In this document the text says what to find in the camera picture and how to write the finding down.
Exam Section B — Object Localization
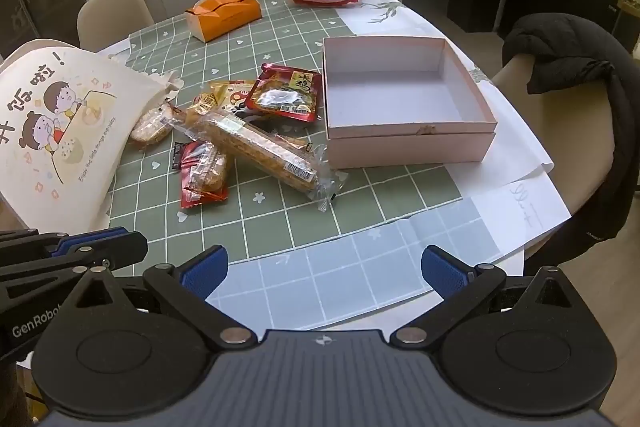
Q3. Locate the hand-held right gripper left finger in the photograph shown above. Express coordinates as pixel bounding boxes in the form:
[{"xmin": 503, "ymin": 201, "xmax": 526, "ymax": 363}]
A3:
[{"xmin": 65, "ymin": 245, "xmax": 257, "ymax": 350}]

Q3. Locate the white printed table cover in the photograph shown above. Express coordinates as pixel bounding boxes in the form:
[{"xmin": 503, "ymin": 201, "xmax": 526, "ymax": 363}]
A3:
[{"xmin": 344, "ymin": 0, "xmax": 574, "ymax": 269}]

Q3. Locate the long snack bar clear wrapper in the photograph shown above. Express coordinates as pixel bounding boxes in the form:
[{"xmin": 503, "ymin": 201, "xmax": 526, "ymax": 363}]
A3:
[{"xmin": 170, "ymin": 107, "xmax": 349, "ymax": 214}]

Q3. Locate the green checked tablecloth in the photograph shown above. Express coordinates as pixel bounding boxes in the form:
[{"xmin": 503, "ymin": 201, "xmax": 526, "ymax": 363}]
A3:
[{"xmin": 97, "ymin": 0, "xmax": 527, "ymax": 329}]

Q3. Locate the yellow panda snack packet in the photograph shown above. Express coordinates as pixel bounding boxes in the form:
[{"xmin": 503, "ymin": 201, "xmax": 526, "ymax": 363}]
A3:
[{"xmin": 207, "ymin": 79, "xmax": 259, "ymax": 115}]

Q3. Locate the beige chair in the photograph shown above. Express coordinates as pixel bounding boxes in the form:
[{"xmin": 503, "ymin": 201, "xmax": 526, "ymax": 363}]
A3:
[
  {"xmin": 491, "ymin": 51, "xmax": 621, "ymax": 259},
  {"xmin": 76, "ymin": 0, "xmax": 156, "ymax": 50}
]

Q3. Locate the white cartoon print tote bag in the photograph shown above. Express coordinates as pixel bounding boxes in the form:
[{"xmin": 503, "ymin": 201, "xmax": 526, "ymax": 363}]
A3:
[{"xmin": 0, "ymin": 39, "xmax": 184, "ymax": 234}]

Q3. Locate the orange tissue box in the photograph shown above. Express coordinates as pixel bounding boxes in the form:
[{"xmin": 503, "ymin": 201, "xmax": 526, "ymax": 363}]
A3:
[{"xmin": 183, "ymin": 0, "xmax": 263, "ymax": 44}]

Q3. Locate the red cookie packet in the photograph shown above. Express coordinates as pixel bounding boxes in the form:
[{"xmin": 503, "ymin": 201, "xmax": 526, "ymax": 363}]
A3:
[{"xmin": 172, "ymin": 139, "xmax": 230, "ymax": 210}]

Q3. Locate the pink cardboard box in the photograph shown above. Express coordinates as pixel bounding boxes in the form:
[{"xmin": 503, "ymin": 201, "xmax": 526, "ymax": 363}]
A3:
[{"xmin": 321, "ymin": 36, "xmax": 499, "ymax": 169}]

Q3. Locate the yellow pastry packet red label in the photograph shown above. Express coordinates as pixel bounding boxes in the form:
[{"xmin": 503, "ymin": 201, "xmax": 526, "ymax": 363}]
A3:
[{"xmin": 187, "ymin": 91, "xmax": 222, "ymax": 116}]

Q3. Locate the round rice cake packet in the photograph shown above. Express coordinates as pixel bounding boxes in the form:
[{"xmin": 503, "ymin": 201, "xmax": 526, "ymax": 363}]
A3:
[{"xmin": 129, "ymin": 102, "xmax": 177, "ymax": 146}]

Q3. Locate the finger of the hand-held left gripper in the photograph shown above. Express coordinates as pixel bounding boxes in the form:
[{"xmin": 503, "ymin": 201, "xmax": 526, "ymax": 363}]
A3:
[
  {"xmin": 0, "ymin": 229, "xmax": 71, "ymax": 258},
  {"xmin": 0, "ymin": 231, "xmax": 149, "ymax": 308}
]

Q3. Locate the dark red tofu snack packet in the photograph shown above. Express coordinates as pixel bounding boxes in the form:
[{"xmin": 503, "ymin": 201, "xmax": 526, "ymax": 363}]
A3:
[{"xmin": 243, "ymin": 63, "xmax": 324, "ymax": 124}]

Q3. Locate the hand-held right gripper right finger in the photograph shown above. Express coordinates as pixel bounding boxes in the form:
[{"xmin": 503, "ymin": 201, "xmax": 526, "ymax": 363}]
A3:
[{"xmin": 390, "ymin": 245, "xmax": 574, "ymax": 350}]

